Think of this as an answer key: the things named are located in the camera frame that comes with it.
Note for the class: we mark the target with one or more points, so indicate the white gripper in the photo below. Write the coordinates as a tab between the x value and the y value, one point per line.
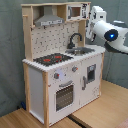
96	14

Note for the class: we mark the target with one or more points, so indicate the white oven door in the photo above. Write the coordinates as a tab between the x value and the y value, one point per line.
63	99

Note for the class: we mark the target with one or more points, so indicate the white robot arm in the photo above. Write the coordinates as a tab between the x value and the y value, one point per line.
113	34

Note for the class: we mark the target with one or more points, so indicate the wooden toy kitchen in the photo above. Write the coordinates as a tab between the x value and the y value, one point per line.
46	40

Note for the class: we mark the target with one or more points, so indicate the toy microwave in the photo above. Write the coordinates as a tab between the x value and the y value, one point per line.
78	11

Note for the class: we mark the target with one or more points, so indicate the metal sink basin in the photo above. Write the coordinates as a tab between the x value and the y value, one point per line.
79	51

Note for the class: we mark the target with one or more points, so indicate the black faucet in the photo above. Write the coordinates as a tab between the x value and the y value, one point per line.
72	43

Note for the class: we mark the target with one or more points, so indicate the grey range hood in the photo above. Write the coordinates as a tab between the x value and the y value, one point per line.
48	18

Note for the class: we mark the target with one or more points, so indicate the white cabinet door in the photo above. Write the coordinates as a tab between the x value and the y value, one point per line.
90	79

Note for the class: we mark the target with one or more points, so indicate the right red oven knob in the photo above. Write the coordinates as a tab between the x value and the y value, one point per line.
74	69

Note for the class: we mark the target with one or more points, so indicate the red oven knob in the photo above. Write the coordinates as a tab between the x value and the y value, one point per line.
74	69
56	76

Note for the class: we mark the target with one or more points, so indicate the black stovetop red burners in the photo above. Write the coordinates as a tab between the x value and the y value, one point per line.
52	59

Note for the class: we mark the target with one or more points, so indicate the left red oven knob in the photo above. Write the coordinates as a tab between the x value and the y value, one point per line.
56	76

